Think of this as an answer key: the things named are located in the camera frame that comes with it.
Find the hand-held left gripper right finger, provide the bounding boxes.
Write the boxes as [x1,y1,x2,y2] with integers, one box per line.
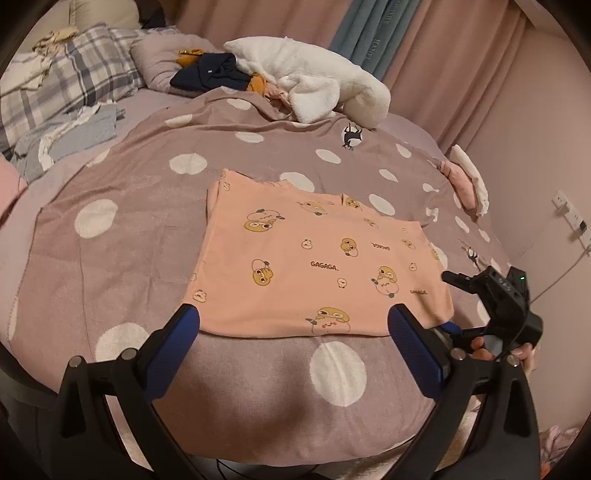
[388,303,541,480]

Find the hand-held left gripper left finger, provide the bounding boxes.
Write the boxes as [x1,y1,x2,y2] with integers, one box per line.
[55,303,201,480]

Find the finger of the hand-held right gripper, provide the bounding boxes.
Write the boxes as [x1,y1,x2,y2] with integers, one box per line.
[436,320,492,344]
[442,270,485,296]

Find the orange cartoon print shirt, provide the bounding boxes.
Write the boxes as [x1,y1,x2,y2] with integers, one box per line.
[188,168,455,339]

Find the person's right hand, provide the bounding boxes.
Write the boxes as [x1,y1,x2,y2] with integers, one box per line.
[470,336,540,374]

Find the mauve polka-dot blanket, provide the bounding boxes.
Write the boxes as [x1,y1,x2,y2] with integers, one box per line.
[8,90,513,462]

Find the pink folded garment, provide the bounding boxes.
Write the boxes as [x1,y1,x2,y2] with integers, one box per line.
[438,159,476,210]

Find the white power strip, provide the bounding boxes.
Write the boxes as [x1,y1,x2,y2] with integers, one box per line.
[566,207,591,247]

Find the white folded garment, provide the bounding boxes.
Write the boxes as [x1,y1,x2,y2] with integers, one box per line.
[450,144,490,217]

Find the pink floral cloth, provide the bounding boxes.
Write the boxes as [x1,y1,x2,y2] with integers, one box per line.
[539,424,583,478]

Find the light blue garment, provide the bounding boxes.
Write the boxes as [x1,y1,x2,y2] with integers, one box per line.
[11,102,127,183]

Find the pink curtain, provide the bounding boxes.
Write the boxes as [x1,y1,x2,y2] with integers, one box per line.
[175,0,527,148]

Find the lilac bed sheet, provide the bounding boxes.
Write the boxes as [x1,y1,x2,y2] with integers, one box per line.
[0,85,446,222]

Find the peach cloth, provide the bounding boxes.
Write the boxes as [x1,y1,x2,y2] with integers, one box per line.
[265,85,291,109]

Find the white fluffy blanket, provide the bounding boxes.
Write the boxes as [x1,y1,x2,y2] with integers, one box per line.
[223,36,392,127]

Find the mustard yellow garment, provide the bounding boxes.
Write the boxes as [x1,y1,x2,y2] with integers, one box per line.
[178,46,269,97]

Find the navy garment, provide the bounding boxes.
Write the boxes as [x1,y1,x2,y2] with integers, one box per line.
[169,52,252,90]

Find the teal curtain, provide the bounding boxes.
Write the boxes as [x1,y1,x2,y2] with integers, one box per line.
[329,0,414,79]

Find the grey pillow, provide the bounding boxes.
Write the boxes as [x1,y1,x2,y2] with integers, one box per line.
[130,33,225,95]

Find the plaid pillow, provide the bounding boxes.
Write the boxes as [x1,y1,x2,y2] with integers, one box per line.
[0,23,153,160]

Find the white folded shirt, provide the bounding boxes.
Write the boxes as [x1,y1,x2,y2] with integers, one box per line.
[0,51,51,95]

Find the beige patterned garment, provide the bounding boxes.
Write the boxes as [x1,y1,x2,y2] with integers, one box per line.
[32,28,81,51]

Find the dark garment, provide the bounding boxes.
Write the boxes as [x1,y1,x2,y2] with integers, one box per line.
[139,0,163,28]

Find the beige headboard cushion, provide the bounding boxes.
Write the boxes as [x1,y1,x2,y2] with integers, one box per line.
[69,0,139,31]

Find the white cable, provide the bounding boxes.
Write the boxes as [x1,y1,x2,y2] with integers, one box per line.
[531,244,591,305]

